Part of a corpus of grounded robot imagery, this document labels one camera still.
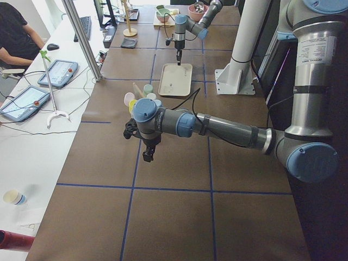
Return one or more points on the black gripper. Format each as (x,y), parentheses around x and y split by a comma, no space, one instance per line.
(178,45)
(150,142)

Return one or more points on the cream rabbit tray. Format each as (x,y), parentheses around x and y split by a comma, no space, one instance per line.
(175,80)

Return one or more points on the mint green cup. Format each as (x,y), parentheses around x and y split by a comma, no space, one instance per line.
(147,89)

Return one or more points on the light blue cup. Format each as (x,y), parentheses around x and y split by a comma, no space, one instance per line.
(158,103)

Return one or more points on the cream white cup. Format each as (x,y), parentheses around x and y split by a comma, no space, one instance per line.
(151,96)

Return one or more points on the yellow cup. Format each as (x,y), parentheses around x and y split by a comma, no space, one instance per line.
(131,105)

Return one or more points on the pink cup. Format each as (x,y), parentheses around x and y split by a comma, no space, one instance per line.
(128,97)

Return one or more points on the paper cup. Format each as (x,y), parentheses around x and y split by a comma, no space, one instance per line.
(14,197)

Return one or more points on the bamboo cutting board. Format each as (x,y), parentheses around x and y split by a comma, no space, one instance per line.
(171,20)

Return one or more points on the green bowl on pink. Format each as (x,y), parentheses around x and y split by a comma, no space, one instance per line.
(162,15)

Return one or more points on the pink bowl with ice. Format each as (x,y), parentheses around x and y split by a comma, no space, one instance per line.
(196,13)

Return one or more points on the metal ice scoop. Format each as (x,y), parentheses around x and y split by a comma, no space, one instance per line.
(199,7)

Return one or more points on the grey folded cloth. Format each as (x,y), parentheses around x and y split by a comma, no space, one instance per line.
(129,43)

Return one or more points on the wooden mug tree stand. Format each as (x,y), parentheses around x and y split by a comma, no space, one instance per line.
(129,32)

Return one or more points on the black box with label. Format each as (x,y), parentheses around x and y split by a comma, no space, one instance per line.
(108,35)

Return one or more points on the black keyboard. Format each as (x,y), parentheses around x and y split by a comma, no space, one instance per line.
(86,25)

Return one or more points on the upper teach pendant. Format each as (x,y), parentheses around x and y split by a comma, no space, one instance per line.
(60,72)

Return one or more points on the teach pendant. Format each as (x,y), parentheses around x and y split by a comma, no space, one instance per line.
(25,104)
(60,72)

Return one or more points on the computer mouse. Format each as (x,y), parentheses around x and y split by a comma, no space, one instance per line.
(52,47)

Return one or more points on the lower teach pendant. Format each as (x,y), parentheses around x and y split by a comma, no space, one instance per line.
(25,104)

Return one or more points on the reacher grabber tool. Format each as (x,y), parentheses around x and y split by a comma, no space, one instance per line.
(56,113)

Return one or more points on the seated person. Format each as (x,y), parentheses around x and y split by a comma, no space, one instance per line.
(20,43)

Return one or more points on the red cylinder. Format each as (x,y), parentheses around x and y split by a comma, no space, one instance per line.
(16,242)

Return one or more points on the white wire cup rack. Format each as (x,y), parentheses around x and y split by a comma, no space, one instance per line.
(138,93)

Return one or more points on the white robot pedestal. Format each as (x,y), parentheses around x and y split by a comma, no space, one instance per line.
(236,78)

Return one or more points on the aluminium frame post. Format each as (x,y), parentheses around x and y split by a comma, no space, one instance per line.
(82,38)

